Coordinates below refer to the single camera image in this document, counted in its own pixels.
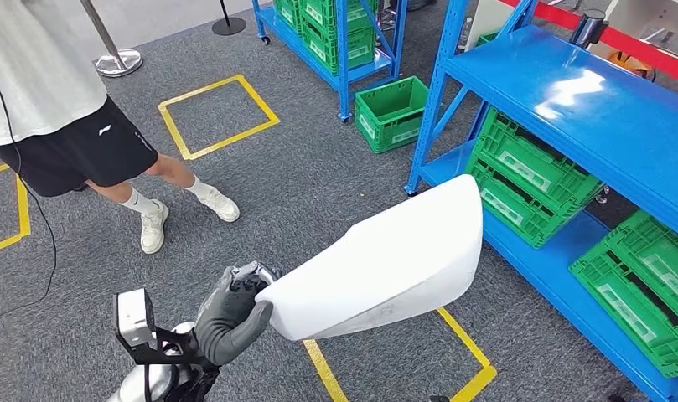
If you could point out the empty green plastic crate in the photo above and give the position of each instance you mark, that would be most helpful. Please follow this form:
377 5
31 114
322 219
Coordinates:
391 127

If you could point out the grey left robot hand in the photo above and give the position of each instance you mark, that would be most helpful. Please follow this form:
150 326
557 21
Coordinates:
227 327

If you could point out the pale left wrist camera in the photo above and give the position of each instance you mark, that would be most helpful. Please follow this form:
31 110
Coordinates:
133 316

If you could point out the chrome barrier post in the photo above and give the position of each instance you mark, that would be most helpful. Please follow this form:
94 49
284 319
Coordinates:
119 62
588 28

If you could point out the black barrier post base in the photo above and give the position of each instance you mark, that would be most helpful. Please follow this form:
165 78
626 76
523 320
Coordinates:
229 26

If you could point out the white curved plastic part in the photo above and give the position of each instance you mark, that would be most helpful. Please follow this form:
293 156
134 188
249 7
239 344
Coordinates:
383 266

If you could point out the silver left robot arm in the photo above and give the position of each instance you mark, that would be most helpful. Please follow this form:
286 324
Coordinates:
144 383

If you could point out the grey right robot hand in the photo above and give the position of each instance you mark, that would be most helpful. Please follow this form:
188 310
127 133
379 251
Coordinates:
439 399

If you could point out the red barrier belt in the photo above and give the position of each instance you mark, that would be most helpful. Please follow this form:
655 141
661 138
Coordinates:
649 55

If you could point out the blue metal shelf rack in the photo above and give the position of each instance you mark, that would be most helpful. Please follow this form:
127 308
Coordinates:
344 83
594 111

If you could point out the orange bag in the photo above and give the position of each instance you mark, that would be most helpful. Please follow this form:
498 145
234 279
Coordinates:
630 65

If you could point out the person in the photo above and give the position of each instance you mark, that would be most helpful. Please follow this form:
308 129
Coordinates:
39 72

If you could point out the yellow floor tape square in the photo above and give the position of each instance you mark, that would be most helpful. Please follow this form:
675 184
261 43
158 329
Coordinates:
22 211
472 383
172 127

